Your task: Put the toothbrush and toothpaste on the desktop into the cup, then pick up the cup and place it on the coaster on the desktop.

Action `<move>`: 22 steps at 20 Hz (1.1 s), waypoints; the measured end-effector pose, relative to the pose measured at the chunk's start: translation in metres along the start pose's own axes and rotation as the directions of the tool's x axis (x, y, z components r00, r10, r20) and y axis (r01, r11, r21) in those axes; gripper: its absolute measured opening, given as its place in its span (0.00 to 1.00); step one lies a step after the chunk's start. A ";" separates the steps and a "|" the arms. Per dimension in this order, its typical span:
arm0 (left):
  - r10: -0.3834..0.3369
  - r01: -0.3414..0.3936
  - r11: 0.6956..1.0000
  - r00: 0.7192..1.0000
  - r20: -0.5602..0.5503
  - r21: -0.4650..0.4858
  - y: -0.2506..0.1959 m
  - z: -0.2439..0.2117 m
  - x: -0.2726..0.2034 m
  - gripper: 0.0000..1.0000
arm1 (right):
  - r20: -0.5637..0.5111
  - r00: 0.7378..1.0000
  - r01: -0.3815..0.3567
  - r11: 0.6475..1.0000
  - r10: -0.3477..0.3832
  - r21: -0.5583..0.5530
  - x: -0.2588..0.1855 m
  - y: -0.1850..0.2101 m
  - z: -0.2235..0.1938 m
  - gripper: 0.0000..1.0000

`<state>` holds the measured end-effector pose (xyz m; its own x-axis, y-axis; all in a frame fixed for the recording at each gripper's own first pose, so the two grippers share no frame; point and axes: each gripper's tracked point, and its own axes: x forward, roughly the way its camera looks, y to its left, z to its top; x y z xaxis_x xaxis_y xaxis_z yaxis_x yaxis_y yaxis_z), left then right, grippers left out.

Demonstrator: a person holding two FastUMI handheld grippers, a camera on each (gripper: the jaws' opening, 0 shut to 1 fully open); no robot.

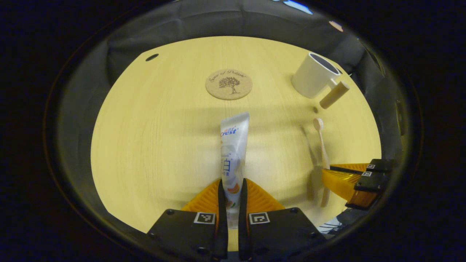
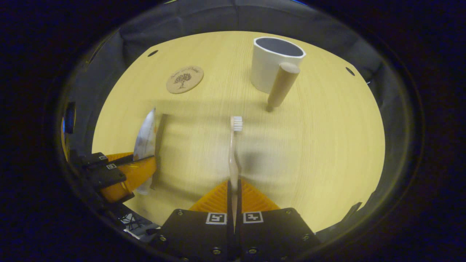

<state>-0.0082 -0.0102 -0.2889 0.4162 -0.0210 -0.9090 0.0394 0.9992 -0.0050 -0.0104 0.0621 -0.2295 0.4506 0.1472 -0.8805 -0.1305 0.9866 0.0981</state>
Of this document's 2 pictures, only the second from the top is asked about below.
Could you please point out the beige toothbrush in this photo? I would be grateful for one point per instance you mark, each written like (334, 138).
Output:
(233, 156)

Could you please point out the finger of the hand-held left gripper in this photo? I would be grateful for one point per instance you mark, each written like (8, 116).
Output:
(93, 159)
(109, 176)

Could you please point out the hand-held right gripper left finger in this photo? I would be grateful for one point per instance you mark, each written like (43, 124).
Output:
(196, 236)

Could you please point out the white toothpaste tube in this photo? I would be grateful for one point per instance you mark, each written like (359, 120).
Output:
(145, 138)

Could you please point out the round wooden coaster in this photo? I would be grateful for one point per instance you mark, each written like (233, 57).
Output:
(184, 79)

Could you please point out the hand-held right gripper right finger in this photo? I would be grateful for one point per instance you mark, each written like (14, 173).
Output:
(269, 236)

